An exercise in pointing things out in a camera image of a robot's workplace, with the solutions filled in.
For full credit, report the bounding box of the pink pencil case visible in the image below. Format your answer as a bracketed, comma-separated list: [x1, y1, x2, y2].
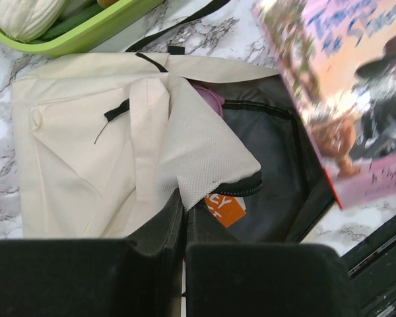
[192, 83, 225, 117]

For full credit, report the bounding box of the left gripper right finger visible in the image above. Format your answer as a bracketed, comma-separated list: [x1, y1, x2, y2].
[185, 207, 362, 316]

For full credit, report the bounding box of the pink fairy book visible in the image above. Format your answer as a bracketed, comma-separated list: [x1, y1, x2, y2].
[254, 0, 396, 208]

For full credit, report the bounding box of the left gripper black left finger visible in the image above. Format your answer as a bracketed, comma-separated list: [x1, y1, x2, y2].
[0, 191, 183, 316]

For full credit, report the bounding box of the beige canvas backpack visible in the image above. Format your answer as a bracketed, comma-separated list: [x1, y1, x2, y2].
[9, 0, 337, 245]

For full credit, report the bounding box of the napa cabbage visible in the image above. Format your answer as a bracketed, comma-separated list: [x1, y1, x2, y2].
[0, 0, 66, 42]

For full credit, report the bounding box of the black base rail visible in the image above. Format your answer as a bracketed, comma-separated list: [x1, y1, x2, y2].
[342, 216, 396, 316]

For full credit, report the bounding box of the green vegetable tray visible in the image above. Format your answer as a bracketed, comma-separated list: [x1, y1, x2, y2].
[0, 1, 162, 57]

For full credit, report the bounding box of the orange treehouse book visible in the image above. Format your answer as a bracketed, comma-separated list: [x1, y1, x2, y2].
[205, 194, 246, 228]

